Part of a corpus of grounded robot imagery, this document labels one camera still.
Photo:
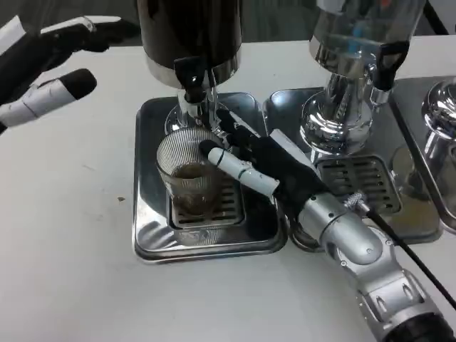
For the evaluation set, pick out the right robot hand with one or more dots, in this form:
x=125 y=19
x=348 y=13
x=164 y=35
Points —
x=281 y=167

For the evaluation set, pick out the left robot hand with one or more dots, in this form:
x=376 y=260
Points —
x=21 y=67

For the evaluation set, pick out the clear ribbed glass cup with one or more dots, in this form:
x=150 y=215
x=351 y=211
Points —
x=185 y=178

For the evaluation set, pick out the steel drip grid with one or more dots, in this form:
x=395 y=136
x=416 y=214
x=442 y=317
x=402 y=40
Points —
x=231 y=208
x=356 y=176

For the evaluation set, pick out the black tap on dark dispenser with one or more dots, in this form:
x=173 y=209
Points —
x=192 y=76

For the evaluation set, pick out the steel drip tray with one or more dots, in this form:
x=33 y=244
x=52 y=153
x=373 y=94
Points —
x=406 y=96
x=149 y=221
x=409 y=224

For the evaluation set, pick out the black tap on clear dispenser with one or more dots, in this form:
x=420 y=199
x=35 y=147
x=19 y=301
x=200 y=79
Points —
x=388 y=64

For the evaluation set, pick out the clear steel drink dispenser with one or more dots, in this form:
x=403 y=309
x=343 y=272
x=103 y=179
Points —
x=356 y=35

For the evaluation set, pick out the dark drink dispenser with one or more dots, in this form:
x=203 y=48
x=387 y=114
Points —
x=189 y=32

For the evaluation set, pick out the chrome drink dispenser base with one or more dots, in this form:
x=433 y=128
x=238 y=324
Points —
x=440 y=114

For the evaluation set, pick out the black metal bar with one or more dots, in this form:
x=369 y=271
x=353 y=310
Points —
x=436 y=16

